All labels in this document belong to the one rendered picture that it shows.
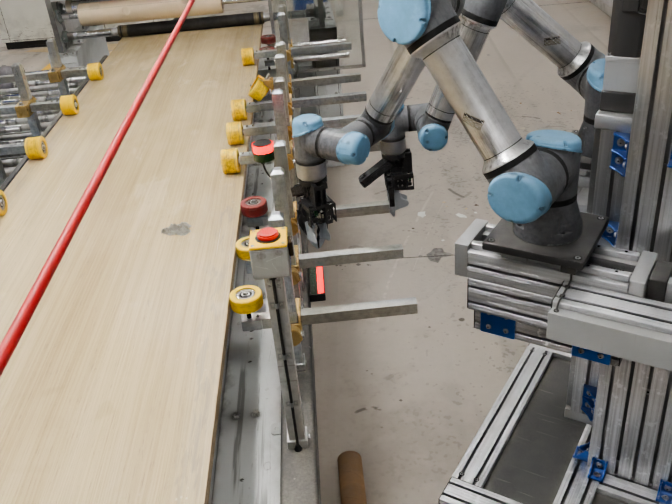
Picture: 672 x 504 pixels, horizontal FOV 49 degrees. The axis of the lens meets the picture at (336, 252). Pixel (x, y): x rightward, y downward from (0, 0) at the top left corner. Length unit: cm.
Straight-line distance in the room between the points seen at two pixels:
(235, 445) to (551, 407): 110
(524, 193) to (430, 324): 175
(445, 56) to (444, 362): 170
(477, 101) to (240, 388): 97
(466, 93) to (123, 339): 92
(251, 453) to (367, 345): 136
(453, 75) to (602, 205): 58
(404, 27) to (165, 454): 91
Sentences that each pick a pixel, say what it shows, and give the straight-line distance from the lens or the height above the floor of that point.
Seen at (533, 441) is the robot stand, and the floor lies 21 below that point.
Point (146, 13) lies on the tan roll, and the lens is 441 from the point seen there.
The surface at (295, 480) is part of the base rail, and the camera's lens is 160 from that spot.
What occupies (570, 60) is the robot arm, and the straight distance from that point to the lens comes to 214.
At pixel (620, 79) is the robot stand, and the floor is 133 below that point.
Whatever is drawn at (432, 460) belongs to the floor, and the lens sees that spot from 258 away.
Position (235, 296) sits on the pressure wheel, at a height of 91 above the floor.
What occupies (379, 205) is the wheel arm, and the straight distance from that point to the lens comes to 222.
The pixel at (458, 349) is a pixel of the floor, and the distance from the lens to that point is 302.
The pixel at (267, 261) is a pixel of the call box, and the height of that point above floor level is 119.
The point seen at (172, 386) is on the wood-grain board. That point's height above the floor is 90.
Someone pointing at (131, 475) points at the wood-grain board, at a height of 90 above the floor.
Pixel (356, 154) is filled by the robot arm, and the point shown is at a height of 121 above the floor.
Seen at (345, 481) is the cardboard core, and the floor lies 8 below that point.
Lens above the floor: 187
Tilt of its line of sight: 30 degrees down
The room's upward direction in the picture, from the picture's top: 5 degrees counter-clockwise
